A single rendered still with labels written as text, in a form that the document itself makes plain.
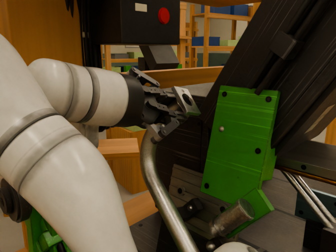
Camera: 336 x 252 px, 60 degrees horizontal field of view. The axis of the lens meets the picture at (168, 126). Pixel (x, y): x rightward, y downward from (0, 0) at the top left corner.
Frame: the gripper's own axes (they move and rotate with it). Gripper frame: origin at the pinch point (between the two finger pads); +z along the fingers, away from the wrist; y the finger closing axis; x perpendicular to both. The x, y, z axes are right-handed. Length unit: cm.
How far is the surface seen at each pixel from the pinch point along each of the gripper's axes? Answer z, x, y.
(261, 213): 7.9, -0.9, -21.2
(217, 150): 8.9, 1.1, -8.0
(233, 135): 8.8, -3.3, -7.4
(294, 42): 4.8, -20.5, -2.4
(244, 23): 1015, 145, 632
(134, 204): 23.7, 42.7, -2.9
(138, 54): 513, 331, 483
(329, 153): 29.1, -11.2, -16.5
